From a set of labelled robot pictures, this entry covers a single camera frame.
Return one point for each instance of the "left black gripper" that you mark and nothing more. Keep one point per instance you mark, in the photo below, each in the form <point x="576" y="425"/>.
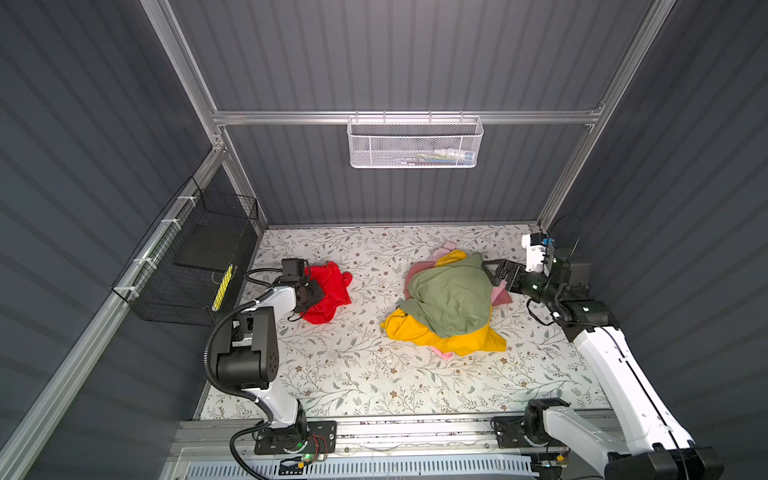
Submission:
<point x="317" y="294"/>

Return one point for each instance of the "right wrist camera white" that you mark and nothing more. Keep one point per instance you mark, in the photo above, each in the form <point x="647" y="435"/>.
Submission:
<point x="538" y="247"/>

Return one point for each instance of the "white wire basket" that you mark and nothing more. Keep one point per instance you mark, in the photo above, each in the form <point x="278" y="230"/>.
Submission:
<point x="382" y="142"/>

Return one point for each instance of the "red cloth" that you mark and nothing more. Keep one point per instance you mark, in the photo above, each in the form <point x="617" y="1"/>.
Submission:
<point x="334" y="285"/>

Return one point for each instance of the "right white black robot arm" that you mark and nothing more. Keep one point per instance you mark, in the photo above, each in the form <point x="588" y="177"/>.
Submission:
<point x="654" y="444"/>

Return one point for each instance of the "aluminium mounting rail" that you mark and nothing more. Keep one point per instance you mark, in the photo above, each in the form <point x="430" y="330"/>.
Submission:
<point x="358" y="436"/>

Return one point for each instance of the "items in white basket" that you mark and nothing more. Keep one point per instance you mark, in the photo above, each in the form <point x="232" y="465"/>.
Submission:
<point x="444" y="157"/>

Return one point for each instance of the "white vented panel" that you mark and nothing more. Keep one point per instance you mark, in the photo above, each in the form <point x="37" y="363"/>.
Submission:
<point x="482" y="466"/>

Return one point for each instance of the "black wire basket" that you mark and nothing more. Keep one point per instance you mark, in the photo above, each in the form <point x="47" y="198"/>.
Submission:
<point x="174" y="277"/>

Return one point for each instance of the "green cloth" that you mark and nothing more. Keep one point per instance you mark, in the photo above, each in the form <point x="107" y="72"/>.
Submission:
<point x="452" y="299"/>

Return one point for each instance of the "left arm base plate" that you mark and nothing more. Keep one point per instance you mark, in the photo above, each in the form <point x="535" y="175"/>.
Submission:
<point x="317" y="437"/>

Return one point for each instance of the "yellow cloth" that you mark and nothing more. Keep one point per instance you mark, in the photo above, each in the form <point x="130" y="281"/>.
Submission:
<point x="402" y="327"/>

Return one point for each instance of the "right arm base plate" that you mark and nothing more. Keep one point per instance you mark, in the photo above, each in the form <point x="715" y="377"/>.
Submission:
<point x="510" y="432"/>

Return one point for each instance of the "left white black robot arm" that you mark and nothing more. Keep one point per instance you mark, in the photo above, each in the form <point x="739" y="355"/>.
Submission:
<point x="241" y="354"/>

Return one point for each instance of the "floral patterned table mat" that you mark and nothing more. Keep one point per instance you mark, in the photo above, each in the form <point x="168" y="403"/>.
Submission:
<point x="349" y="367"/>

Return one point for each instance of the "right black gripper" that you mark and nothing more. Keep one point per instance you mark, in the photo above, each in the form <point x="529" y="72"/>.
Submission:
<point x="516" y="269"/>

